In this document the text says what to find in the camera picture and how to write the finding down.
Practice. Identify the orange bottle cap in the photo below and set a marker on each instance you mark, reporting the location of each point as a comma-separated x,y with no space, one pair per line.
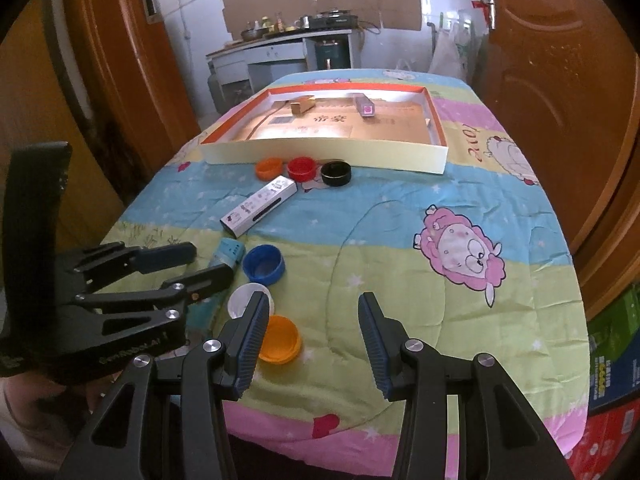
268,168
282,340

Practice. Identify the red door latch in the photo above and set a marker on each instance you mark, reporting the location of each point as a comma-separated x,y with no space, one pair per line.
486,7

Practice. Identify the red bottle cap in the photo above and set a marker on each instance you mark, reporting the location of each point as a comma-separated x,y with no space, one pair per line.
301,169

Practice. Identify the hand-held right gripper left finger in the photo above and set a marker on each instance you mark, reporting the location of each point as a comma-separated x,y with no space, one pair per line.
252,342

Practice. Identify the black gas stove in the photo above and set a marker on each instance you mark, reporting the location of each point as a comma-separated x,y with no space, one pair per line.
332,21

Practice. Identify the white bottle cap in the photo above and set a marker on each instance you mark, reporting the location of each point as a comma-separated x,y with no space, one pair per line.
240,301

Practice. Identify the white kitchen counter cabinet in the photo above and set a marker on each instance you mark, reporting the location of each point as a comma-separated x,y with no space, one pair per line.
265,57

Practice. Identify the blue bottle cap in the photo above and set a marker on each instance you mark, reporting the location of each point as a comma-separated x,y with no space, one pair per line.
264,264

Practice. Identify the green carton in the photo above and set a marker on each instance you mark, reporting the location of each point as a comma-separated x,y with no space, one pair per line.
617,322

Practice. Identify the silver box with pink end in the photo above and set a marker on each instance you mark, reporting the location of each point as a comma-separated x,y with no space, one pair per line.
366,107

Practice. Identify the small gold box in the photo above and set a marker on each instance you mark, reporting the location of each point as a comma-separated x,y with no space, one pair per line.
301,106

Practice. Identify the brown wooden door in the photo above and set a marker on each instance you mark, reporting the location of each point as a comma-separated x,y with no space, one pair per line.
550,85

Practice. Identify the brown wooden door frame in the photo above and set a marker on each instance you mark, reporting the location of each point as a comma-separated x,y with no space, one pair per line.
115,85

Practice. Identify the metal strike plate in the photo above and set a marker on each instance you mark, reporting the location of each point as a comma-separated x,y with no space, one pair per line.
150,0

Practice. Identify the teal box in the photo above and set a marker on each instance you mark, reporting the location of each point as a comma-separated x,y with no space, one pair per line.
227,252

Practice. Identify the green air fryer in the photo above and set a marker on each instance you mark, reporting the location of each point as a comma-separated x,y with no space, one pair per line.
331,55

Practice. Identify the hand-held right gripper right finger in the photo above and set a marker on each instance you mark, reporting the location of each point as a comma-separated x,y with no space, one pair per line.
372,345

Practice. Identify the large white plastic bag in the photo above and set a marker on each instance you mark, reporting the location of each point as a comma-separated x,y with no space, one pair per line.
450,55

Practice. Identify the small white plastic bag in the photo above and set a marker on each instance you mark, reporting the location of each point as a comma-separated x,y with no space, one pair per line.
406,64

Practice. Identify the shallow orange-rimmed cardboard box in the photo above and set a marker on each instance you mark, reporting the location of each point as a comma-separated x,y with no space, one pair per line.
325,152

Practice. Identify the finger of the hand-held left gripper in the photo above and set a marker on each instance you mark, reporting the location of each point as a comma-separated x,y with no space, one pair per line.
210,280
165,256

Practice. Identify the blue carton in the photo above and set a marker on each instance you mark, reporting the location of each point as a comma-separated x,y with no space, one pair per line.
617,380

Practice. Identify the long white box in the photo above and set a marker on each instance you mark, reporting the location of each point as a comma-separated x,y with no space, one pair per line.
257,207

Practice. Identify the black bottle cap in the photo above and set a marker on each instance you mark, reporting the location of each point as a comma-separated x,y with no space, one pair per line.
336,172

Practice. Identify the red carton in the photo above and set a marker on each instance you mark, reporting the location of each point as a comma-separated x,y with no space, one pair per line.
605,440

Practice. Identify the dark frying pan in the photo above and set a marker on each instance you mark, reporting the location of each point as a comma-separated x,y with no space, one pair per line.
252,34

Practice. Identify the row of condiment bottles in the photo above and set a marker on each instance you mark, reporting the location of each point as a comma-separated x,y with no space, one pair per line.
275,24

